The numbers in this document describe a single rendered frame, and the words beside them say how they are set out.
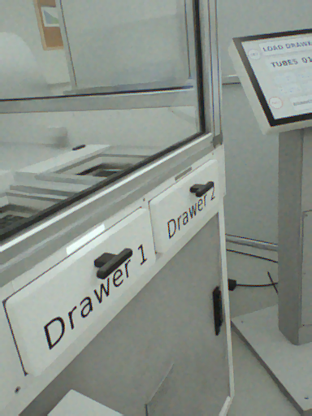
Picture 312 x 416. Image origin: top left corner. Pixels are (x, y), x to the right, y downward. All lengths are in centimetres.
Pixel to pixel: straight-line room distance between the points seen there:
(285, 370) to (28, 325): 124
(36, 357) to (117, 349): 23
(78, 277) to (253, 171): 180
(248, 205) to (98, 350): 178
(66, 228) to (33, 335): 14
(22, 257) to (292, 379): 125
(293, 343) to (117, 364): 107
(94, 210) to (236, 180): 179
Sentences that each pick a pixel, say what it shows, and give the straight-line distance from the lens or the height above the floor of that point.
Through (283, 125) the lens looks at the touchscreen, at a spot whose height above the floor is 96.
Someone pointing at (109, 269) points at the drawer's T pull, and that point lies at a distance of 51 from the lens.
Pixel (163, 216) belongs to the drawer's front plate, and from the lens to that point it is 68.
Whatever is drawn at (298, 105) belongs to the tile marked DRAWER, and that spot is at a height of 100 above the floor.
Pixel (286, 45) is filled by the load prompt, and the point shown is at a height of 116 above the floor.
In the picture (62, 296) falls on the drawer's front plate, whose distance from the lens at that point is 51.
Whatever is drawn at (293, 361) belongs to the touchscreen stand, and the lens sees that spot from 162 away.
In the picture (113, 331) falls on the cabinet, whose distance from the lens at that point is 68.
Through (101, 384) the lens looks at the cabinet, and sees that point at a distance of 70.
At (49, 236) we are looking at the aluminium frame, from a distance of 50.
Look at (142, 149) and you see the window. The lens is 67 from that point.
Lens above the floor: 117
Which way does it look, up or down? 21 degrees down
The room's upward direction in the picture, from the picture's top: 7 degrees counter-clockwise
